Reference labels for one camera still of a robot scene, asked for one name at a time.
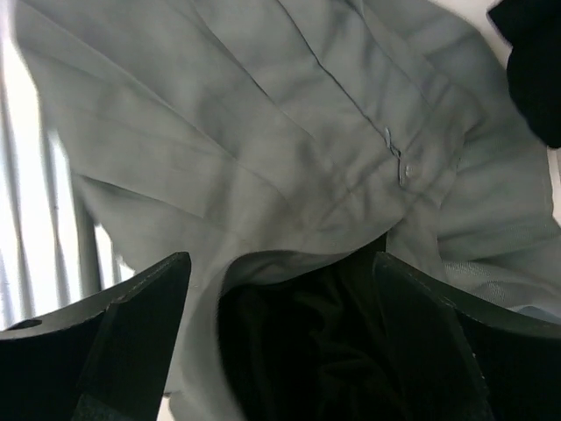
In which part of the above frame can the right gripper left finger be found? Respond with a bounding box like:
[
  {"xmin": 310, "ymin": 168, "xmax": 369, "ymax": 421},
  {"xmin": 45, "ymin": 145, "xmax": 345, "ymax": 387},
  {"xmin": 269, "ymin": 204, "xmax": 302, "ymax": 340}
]
[{"xmin": 1, "ymin": 253, "xmax": 191, "ymax": 420}]

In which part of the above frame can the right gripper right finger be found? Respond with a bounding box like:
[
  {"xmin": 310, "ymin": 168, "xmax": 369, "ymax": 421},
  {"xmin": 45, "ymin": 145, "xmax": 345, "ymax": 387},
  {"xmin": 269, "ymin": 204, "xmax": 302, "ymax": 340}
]
[{"xmin": 373, "ymin": 253, "xmax": 560, "ymax": 421}]

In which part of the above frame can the grey pleated skirt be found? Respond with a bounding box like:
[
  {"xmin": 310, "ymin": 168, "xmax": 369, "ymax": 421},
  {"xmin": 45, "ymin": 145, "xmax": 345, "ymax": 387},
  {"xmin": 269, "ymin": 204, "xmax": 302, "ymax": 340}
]
[{"xmin": 14, "ymin": 1, "xmax": 560, "ymax": 420}]

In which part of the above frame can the long black skirt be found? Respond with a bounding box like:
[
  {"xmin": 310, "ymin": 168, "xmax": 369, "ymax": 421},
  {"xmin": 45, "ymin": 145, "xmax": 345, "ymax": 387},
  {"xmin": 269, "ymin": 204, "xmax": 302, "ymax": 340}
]
[{"xmin": 487, "ymin": 0, "xmax": 560, "ymax": 149}]

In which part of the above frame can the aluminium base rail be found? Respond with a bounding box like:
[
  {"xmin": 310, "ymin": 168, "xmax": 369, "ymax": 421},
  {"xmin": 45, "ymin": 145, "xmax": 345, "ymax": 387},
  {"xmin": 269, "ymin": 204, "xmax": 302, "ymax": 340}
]
[{"xmin": 0, "ymin": 25, "xmax": 137, "ymax": 330}]

